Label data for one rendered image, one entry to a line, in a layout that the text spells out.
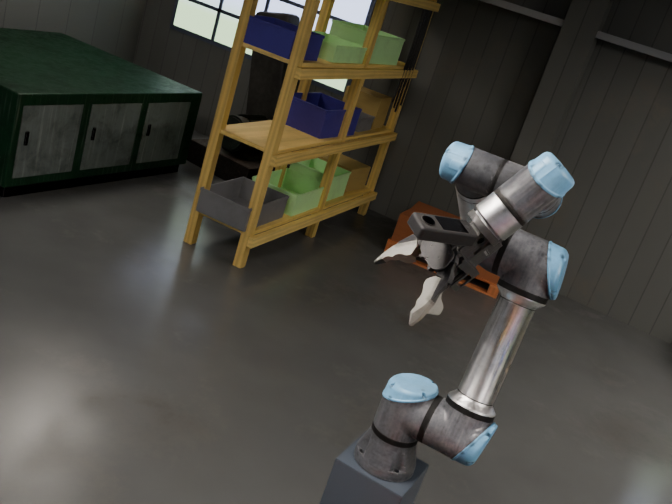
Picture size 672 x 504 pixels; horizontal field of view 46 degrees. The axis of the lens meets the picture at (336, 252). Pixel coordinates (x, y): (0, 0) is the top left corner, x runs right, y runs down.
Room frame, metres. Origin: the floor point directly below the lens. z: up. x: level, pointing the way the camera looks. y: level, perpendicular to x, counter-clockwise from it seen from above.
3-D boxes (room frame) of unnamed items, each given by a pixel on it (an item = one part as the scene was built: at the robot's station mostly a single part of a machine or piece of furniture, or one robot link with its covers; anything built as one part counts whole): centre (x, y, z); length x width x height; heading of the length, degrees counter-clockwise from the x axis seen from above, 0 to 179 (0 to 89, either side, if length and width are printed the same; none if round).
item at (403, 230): (6.95, -1.02, 0.19); 1.15 x 0.80 x 0.38; 68
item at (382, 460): (1.64, -0.27, 1.25); 0.15 x 0.15 x 0.10
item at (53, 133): (6.49, 2.84, 0.40); 2.12 x 1.85 x 0.80; 158
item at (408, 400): (1.63, -0.27, 1.37); 0.13 x 0.12 x 0.14; 70
